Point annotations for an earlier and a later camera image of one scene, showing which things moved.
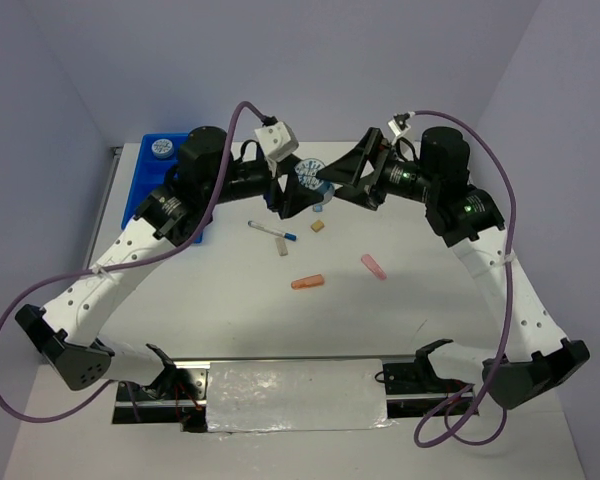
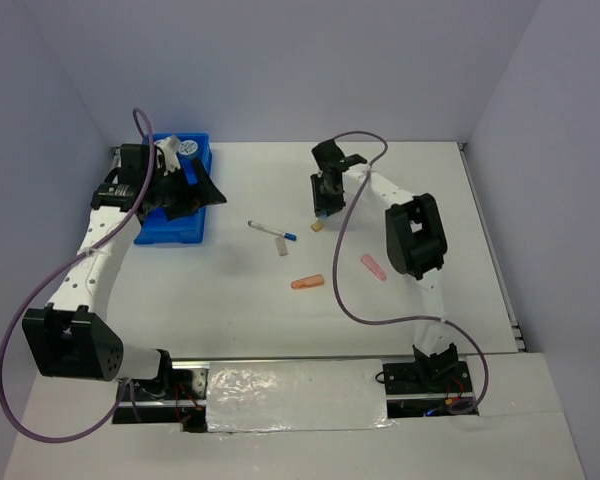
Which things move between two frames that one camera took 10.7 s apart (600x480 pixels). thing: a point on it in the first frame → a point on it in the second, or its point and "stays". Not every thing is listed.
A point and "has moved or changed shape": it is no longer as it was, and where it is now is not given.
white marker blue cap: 287,235 stays
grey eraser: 281,246 stays
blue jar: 162,148 has moved or changed shape
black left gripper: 290,200 → 203,194
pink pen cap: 374,267 stays
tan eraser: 317,226 stays
